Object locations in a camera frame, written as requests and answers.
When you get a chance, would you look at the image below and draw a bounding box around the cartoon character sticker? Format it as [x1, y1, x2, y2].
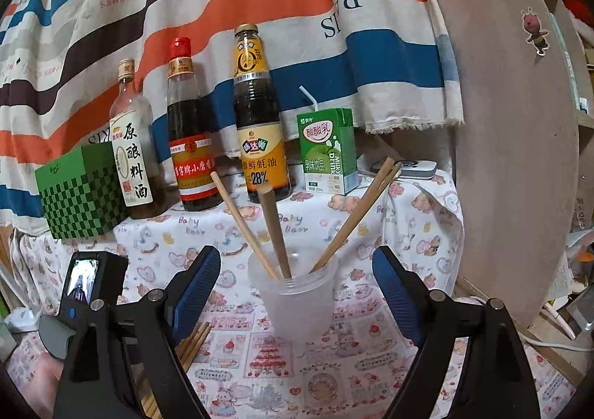
[521, 7, 551, 56]

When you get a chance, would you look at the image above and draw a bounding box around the translucent plastic cup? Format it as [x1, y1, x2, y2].
[247, 247, 340, 340]

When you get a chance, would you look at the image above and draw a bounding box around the white cable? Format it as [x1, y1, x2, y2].
[457, 277, 594, 351]

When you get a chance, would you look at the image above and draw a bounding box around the dark sauce bottle yellow label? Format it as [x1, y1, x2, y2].
[232, 24, 293, 204]

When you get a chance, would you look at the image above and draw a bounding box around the clear cooking wine bottle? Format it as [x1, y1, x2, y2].
[108, 58, 168, 220]

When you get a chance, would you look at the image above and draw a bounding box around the white drinking straw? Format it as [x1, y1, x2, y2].
[298, 85, 319, 114]

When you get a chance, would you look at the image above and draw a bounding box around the slender wooden chopstick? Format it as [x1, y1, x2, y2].
[210, 171, 281, 282]
[257, 183, 293, 281]
[324, 165, 402, 263]
[308, 157, 396, 275]

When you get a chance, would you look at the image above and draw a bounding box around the bunch of wooden chopsticks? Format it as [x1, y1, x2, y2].
[139, 321, 212, 419]

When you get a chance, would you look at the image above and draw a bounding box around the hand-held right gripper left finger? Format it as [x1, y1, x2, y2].
[53, 245, 222, 419]

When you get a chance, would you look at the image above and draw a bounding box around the dark oil bottle red cap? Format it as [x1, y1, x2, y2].
[166, 37, 225, 212]

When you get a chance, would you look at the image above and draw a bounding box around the printed bear tablecloth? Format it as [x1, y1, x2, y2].
[7, 168, 565, 419]

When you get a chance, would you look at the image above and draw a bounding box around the white plastic case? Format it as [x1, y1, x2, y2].
[369, 158, 438, 179]

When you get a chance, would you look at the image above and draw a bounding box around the round wooden board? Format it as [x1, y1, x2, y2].
[424, 0, 588, 329]

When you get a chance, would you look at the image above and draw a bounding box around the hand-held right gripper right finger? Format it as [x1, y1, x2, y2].
[371, 245, 542, 419]

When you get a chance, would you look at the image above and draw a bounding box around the green checkered box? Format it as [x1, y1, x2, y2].
[35, 143, 129, 240]

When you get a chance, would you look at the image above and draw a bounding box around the grey box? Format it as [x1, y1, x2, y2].
[567, 283, 594, 333]

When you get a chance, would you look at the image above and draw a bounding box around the green milk carton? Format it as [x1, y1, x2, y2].
[297, 107, 358, 196]

